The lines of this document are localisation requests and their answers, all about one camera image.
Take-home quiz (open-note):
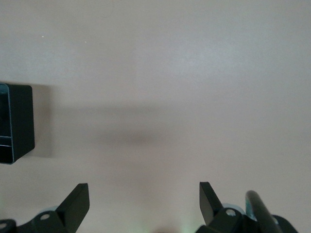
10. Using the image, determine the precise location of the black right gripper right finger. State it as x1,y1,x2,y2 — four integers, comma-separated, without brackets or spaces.
195,181,258,233

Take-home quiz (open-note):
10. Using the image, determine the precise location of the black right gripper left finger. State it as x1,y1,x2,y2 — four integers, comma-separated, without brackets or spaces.
14,183,90,233

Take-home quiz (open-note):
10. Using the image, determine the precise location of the black plastic box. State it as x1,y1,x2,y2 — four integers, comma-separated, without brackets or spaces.
0,83,35,166

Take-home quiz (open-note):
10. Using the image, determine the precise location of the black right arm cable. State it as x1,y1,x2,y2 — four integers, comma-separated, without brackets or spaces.
244,190,280,233

